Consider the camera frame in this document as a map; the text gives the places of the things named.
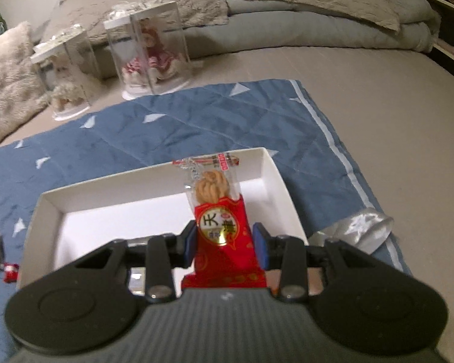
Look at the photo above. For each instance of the red and clear snack packet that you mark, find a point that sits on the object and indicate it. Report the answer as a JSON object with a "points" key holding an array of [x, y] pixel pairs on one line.
{"points": [[221, 242]]}

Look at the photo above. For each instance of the white cardboard box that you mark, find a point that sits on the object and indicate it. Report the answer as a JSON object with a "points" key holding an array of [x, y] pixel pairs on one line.
{"points": [[98, 227]]}

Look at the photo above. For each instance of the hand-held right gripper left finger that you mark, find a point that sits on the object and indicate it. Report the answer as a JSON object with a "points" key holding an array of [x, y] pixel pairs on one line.
{"points": [[189, 242]]}

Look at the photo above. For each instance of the fluffy cream pillow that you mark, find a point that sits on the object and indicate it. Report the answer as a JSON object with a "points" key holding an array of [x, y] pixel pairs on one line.
{"points": [[11, 83]]}

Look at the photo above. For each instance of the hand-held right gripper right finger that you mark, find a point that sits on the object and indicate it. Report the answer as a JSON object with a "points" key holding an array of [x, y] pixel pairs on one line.
{"points": [[260, 247]]}

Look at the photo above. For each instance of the clear case with white doll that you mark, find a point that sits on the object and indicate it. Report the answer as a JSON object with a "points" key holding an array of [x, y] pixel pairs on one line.
{"points": [[68, 79]]}

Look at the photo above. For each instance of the small red packet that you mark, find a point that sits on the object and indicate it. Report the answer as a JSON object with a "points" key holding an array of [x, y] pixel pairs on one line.
{"points": [[11, 272]]}

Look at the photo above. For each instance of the clear case with pink doll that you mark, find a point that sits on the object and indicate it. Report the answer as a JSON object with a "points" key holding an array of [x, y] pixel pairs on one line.
{"points": [[151, 53]]}

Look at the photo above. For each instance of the orange snack packet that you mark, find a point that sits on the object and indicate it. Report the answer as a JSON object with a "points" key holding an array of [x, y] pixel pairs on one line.
{"points": [[314, 281]]}

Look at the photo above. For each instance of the blue quilted blanket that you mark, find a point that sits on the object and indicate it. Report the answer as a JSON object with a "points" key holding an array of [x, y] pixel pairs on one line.
{"points": [[212, 121]]}

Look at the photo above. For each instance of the grey duvet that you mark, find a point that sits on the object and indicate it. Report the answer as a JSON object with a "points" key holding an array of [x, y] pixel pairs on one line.
{"points": [[325, 34]]}

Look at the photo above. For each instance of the silver foil packet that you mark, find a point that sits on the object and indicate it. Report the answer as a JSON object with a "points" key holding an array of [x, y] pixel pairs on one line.
{"points": [[359, 227]]}

